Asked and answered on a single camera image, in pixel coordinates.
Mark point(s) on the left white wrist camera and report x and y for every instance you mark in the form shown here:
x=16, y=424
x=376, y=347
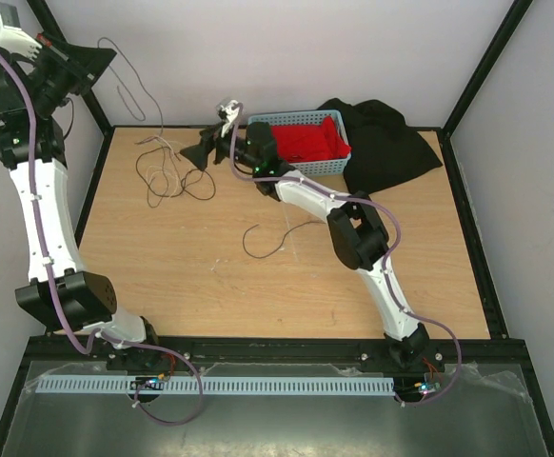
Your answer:
x=13, y=38

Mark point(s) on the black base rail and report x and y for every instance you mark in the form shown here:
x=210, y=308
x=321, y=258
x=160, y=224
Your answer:
x=367, y=355

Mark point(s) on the black cloth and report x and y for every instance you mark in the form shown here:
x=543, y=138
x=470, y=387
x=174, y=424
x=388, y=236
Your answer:
x=385, y=151

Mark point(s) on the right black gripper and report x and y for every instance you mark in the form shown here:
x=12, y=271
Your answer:
x=199, y=153

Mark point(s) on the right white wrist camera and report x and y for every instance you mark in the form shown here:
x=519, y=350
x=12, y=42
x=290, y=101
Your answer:
x=229, y=112

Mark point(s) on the light blue plastic basket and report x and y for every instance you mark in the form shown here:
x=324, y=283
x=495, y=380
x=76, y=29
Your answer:
x=308, y=117

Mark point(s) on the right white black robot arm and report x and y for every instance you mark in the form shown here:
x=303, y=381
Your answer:
x=358, y=235

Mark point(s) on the light blue slotted cable duct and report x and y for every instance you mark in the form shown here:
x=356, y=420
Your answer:
x=221, y=385

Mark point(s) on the red cloth in basket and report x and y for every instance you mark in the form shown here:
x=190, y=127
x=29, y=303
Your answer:
x=310, y=143

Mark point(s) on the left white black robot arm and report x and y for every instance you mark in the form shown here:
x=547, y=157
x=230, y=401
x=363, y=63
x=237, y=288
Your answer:
x=37, y=75

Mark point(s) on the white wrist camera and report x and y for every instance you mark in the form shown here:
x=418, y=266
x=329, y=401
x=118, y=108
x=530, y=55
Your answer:
x=229, y=112
x=13, y=38

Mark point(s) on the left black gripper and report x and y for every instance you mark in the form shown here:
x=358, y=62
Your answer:
x=84, y=64

